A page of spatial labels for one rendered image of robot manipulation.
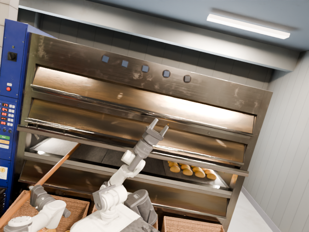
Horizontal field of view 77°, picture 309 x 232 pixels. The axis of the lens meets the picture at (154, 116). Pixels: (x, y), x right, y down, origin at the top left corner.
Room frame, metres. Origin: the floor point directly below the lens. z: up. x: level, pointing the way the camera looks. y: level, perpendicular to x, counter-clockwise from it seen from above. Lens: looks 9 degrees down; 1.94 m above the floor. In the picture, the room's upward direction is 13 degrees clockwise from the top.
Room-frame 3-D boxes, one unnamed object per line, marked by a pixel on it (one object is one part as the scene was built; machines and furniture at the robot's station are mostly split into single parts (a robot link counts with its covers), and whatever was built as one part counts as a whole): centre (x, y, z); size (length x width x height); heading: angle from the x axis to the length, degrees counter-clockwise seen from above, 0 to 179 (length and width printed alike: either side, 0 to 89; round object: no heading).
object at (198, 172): (2.04, -0.47, 1.21); 0.61 x 0.48 x 0.06; 5
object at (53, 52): (1.58, 0.07, 1.99); 1.80 x 0.08 x 0.21; 95
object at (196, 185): (1.58, 0.07, 1.16); 1.80 x 0.06 x 0.04; 95
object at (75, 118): (1.55, 0.07, 1.54); 1.79 x 0.11 x 0.19; 95
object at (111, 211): (0.69, 0.09, 1.47); 0.10 x 0.07 x 0.09; 149
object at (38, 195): (0.95, 0.50, 1.19); 0.12 x 0.10 x 0.13; 59
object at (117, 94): (1.55, 0.07, 1.80); 1.79 x 0.11 x 0.19; 95
